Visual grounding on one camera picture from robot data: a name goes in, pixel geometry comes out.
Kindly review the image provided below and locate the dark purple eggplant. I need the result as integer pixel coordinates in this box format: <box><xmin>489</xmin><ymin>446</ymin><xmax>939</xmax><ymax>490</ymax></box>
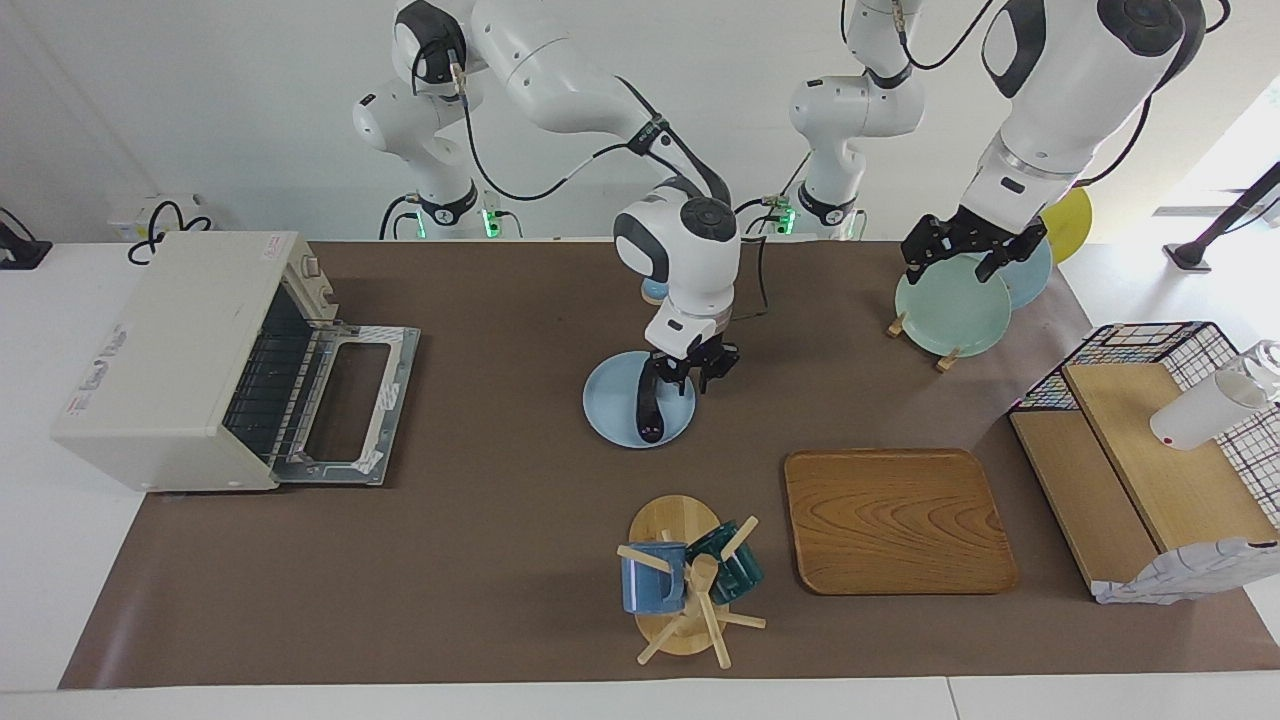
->
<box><xmin>635</xmin><ymin>358</ymin><xmax>673</xmax><ymax>444</ymax></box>

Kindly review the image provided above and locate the cream toaster oven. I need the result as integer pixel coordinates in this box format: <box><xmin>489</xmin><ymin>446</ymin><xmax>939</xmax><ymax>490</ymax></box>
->
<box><xmin>50</xmin><ymin>232</ymin><xmax>421</xmax><ymax>493</ymax></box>

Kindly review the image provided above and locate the light blue racked plate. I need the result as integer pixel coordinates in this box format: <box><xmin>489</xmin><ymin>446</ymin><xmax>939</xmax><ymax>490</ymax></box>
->
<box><xmin>995</xmin><ymin>228</ymin><xmax>1054</xmax><ymax>311</ymax></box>

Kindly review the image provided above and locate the wooden plate rack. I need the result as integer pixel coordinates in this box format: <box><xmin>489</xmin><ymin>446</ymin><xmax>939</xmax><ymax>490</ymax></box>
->
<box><xmin>886</xmin><ymin>312</ymin><xmax>961</xmax><ymax>374</ymax></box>

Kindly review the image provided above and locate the pale green racked plate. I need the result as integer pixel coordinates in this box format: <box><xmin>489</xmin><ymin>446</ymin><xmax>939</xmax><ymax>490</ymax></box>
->
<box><xmin>895</xmin><ymin>254</ymin><xmax>1013</xmax><ymax>358</ymax></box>

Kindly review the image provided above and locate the yellow racked plate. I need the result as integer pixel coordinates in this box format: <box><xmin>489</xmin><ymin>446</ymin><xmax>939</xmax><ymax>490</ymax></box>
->
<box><xmin>1035</xmin><ymin>183</ymin><xmax>1094</xmax><ymax>266</ymax></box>

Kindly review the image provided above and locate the wooden mug tree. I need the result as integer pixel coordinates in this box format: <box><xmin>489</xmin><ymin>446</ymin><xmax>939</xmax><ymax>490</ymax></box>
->
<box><xmin>616</xmin><ymin>495</ymin><xmax>768</xmax><ymax>669</ymax></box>

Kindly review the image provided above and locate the dark green ceramic mug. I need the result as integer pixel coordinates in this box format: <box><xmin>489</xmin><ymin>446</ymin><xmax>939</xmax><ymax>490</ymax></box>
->
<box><xmin>686</xmin><ymin>520</ymin><xmax>765</xmax><ymax>605</ymax></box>

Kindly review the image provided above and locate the black stand with pole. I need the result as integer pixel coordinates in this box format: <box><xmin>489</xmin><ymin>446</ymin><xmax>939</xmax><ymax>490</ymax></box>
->
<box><xmin>1163</xmin><ymin>160</ymin><xmax>1280</xmax><ymax>273</ymax></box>

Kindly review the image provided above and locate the blue ceramic mug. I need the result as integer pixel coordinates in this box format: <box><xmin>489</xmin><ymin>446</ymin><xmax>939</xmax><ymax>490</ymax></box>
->
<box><xmin>620</xmin><ymin>542</ymin><xmax>689</xmax><ymax>615</ymax></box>

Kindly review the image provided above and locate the wooden serving tray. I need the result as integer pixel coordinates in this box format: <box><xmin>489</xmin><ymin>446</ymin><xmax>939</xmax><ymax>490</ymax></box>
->
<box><xmin>783</xmin><ymin>448</ymin><xmax>1019</xmax><ymax>597</ymax></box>

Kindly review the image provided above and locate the wooden step shelf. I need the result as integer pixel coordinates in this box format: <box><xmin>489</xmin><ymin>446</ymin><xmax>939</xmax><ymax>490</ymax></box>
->
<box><xmin>1010</xmin><ymin>362</ymin><xmax>1280</xmax><ymax>601</ymax></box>

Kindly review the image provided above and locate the white cup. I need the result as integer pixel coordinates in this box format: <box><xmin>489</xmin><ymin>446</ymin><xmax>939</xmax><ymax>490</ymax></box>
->
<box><xmin>1150</xmin><ymin>340</ymin><xmax>1280</xmax><ymax>451</ymax></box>

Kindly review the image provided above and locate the brown table mat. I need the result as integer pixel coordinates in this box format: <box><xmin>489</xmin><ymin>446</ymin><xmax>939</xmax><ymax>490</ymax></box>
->
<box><xmin>58</xmin><ymin>240</ymin><xmax>1280</xmax><ymax>691</ymax></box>

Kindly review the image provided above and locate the white patterned cloth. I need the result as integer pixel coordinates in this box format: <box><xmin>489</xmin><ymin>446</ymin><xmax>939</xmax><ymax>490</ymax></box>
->
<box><xmin>1092</xmin><ymin>538</ymin><xmax>1280</xmax><ymax>606</ymax></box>

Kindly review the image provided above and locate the black desk clamp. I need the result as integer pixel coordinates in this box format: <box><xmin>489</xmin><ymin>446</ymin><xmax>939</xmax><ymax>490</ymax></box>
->
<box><xmin>0</xmin><ymin>207</ymin><xmax>53</xmax><ymax>271</ymax></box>

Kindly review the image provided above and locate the black wire basket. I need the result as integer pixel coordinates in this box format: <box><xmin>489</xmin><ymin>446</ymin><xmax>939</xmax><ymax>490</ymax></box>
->
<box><xmin>1008</xmin><ymin>321</ymin><xmax>1280</xmax><ymax>531</ymax></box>

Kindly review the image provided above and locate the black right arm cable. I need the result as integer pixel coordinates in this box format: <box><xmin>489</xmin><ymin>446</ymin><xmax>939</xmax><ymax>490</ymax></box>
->
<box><xmin>410</xmin><ymin>40</ymin><xmax>771</xmax><ymax>321</ymax></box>

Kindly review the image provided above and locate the white power strip with cable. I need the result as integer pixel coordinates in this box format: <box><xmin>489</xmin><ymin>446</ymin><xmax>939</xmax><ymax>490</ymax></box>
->
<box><xmin>108</xmin><ymin>195</ymin><xmax>216</xmax><ymax>266</ymax></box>

